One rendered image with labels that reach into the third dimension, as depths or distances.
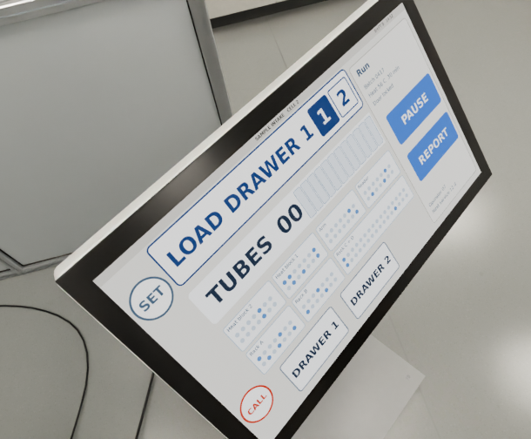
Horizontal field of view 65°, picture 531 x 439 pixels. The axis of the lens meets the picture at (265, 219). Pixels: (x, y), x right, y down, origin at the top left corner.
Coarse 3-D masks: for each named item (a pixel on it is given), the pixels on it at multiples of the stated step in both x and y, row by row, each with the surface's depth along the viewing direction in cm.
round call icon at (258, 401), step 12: (252, 384) 44; (264, 384) 45; (252, 396) 44; (264, 396) 45; (276, 396) 46; (240, 408) 44; (252, 408) 44; (264, 408) 45; (252, 420) 44; (264, 420) 45
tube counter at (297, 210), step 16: (368, 112) 50; (368, 128) 50; (352, 144) 49; (368, 144) 50; (336, 160) 48; (352, 160) 49; (320, 176) 47; (336, 176) 48; (352, 176) 49; (304, 192) 46; (320, 192) 47; (336, 192) 48; (288, 208) 45; (304, 208) 46; (320, 208) 47; (272, 224) 44; (288, 224) 45; (304, 224) 46; (288, 240) 45
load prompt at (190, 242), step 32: (320, 96) 46; (352, 96) 48; (288, 128) 44; (320, 128) 46; (256, 160) 42; (288, 160) 44; (224, 192) 41; (256, 192) 43; (192, 224) 40; (224, 224) 41; (160, 256) 38; (192, 256) 40
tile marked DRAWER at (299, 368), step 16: (320, 320) 48; (336, 320) 49; (304, 336) 47; (320, 336) 48; (336, 336) 49; (304, 352) 47; (320, 352) 48; (288, 368) 46; (304, 368) 47; (304, 384) 47
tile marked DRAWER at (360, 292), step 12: (384, 240) 52; (384, 252) 52; (372, 264) 51; (384, 264) 53; (396, 264) 54; (360, 276) 51; (372, 276) 52; (384, 276) 53; (348, 288) 50; (360, 288) 51; (372, 288) 52; (348, 300) 50; (360, 300) 51; (372, 300) 52; (360, 312) 51
